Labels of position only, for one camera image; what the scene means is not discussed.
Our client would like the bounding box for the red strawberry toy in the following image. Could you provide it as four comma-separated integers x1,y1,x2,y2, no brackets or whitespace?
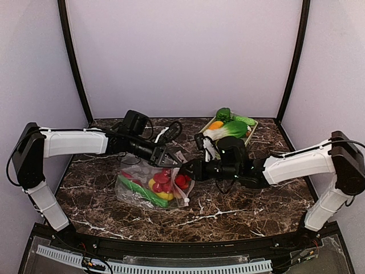
153,168,192,190

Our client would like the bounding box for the pale green plastic basket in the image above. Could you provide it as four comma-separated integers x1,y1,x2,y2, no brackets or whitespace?
200,116,258,144

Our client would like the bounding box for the clear zip top bag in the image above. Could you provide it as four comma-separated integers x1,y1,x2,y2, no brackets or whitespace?
115,154,195,210

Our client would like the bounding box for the red chili pepper toy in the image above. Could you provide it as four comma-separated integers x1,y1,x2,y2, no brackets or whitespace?
121,171,141,186

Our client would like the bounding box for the yellow lemon toy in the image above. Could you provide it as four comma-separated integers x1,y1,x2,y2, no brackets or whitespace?
148,179,181,201

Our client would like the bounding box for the green cucumber toy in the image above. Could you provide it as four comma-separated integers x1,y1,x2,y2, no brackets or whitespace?
117,175,168,208

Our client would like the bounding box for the green bell pepper toy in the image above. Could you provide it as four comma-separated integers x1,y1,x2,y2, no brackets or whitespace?
216,107,232,123

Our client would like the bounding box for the light green bitter gourd toy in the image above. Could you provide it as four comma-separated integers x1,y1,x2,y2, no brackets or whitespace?
233,115,256,127

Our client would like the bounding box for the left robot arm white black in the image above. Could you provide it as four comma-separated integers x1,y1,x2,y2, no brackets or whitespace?
5,110,182,232

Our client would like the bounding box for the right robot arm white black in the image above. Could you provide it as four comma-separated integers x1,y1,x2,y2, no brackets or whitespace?
179,131,364,232

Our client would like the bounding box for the bok choy toy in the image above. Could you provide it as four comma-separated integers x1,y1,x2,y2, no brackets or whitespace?
203,121,251,140

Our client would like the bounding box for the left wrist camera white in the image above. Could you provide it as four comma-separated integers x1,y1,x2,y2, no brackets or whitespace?
155,121,183,144

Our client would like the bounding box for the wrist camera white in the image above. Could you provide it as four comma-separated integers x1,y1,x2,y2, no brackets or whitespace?
155,121,183,144
194,132,221,162

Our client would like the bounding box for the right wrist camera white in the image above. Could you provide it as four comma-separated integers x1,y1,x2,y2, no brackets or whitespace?
194,132,221,162

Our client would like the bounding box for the black front rail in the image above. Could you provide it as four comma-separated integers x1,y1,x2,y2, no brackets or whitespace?
48,216,326,262

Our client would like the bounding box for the white slotted cable duct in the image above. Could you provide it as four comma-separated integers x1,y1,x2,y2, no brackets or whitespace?
35,245,273,273

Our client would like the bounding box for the left black frame post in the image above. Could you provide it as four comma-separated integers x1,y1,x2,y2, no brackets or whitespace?
57,0,94,125

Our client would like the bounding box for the black frame post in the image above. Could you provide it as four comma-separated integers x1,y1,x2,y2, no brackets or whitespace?
57,0,94,125
276,0,311,124

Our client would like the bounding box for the right black frame post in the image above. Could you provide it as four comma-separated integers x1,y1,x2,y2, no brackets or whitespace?
276,0,311,124

